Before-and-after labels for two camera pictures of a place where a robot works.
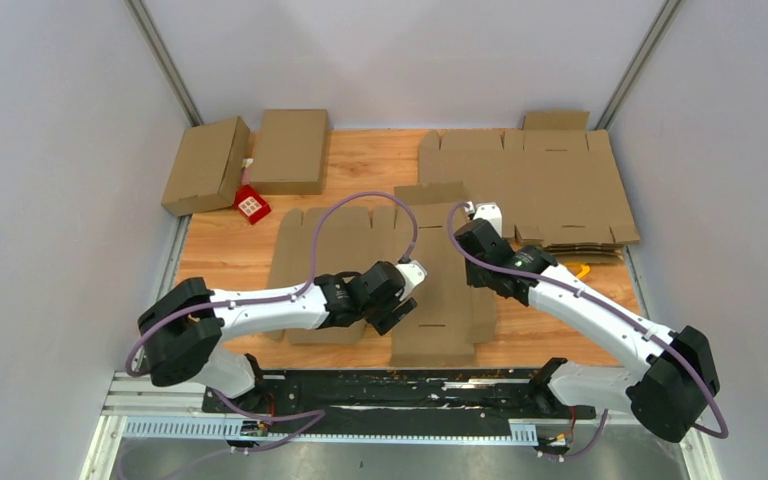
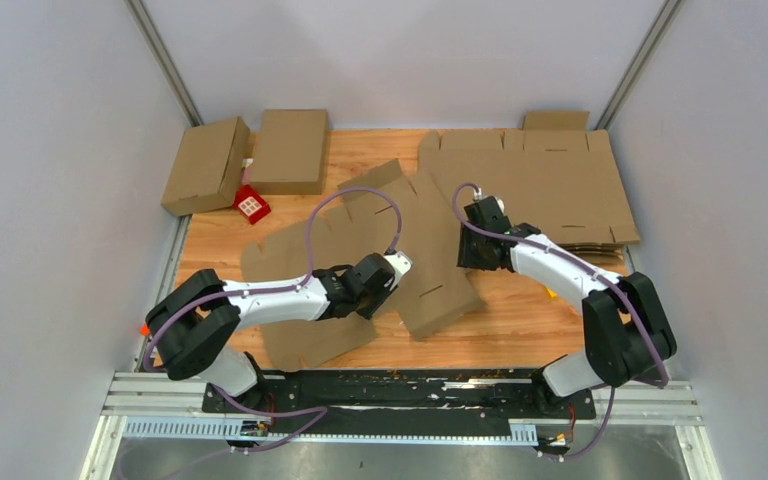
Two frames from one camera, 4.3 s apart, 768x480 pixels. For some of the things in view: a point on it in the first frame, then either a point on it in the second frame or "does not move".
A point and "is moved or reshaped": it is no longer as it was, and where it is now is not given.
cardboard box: [449, 318] is moved or reshaped
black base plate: [523, 394] does not move
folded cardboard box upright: [292, 156] does not move
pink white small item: [245, 174] does not move
